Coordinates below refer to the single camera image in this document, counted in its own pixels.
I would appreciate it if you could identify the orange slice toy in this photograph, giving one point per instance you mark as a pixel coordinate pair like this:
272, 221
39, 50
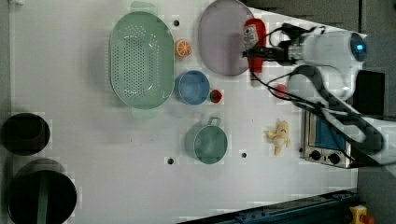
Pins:
183, 48

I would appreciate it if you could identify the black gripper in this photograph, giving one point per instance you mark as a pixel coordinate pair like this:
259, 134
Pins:
275, 54

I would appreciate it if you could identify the red plush strawberry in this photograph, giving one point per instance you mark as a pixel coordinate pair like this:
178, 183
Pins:
281, 90

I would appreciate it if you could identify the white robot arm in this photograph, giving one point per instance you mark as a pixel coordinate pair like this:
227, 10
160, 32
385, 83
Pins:
326, 68

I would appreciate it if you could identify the blue metal frame rail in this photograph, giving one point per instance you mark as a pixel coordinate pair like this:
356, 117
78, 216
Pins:
329, 208

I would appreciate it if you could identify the silver toaster oven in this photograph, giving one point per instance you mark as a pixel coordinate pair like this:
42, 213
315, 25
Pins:
325, 145

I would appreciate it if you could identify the small black round container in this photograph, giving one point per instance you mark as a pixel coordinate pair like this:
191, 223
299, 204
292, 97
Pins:
25, 134

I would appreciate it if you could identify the blue bowl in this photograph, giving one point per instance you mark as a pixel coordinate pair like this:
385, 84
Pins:
192, 87

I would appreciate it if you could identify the green mug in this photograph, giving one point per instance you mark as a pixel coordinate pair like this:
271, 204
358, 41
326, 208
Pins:
207, 143

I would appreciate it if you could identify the yellow plush banana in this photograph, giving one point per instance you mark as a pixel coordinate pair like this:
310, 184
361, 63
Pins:
280, 136

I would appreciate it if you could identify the green perforated colander basket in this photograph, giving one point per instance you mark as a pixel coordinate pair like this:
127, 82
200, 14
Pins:
142, 60

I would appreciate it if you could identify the red plush ketchup bottle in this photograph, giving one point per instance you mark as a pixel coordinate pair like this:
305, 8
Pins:
254, 36

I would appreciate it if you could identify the grey round plate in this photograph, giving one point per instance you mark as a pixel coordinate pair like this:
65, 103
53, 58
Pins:
220, 37

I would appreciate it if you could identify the small red tomato toy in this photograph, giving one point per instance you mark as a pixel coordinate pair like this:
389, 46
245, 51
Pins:
215, 96

